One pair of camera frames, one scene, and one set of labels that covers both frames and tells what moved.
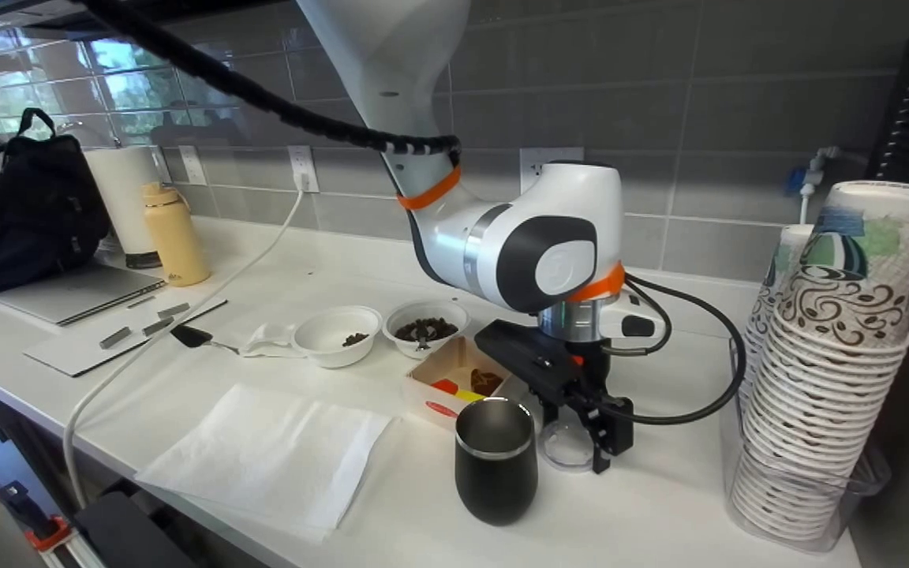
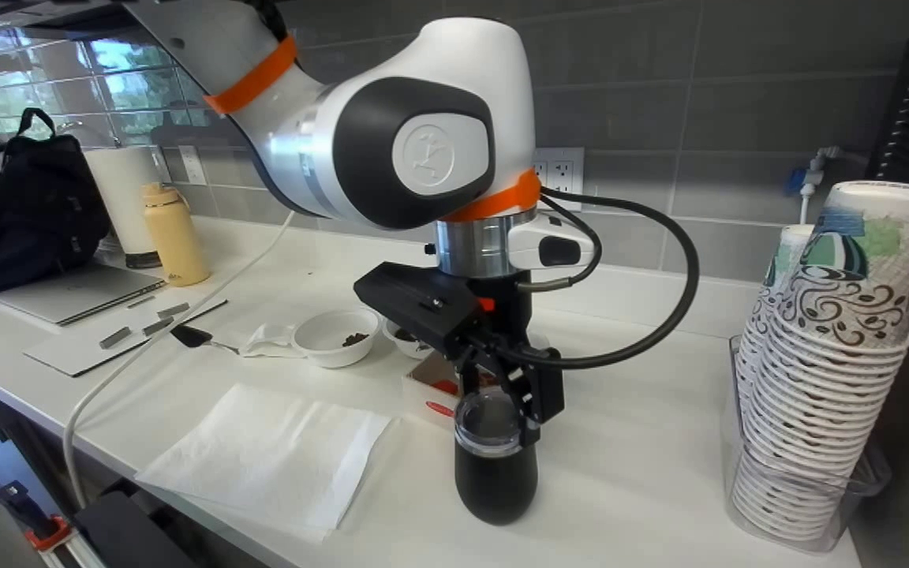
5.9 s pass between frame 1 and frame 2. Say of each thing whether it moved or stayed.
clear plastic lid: moved
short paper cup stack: stayed
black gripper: moved
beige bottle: stayed
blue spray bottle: stayed
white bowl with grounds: stayed
